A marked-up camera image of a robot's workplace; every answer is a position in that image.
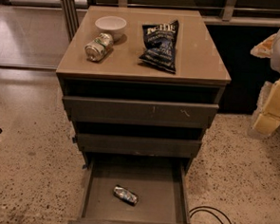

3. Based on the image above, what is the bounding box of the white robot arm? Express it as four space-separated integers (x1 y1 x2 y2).
249 29 280 139

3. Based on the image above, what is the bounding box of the middle grey drawer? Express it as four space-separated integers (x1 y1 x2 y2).
76 133 202 158

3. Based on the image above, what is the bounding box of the white ceramic bowl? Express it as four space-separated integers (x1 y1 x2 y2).
95 16 126 41

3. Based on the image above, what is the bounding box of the top grey drawer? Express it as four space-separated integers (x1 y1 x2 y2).
63 96 218 128

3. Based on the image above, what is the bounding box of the silver blue redbull can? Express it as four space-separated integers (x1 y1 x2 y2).
113 185 139 206

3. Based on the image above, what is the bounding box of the open bottom grey drawer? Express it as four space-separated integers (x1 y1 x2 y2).
68 154 191 224

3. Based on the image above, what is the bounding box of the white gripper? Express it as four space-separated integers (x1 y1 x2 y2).
248 33 280 137

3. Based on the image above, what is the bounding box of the grey drawer cabinet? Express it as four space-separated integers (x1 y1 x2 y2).
57 7 231 160

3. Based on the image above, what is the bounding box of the dark blue chip bag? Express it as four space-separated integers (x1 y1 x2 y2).
140 20 179 74

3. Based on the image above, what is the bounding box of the black floor cable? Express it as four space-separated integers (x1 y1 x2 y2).
188 204 238 224

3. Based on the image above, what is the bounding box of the green white soda can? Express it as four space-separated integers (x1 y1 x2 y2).
84 33 114 62

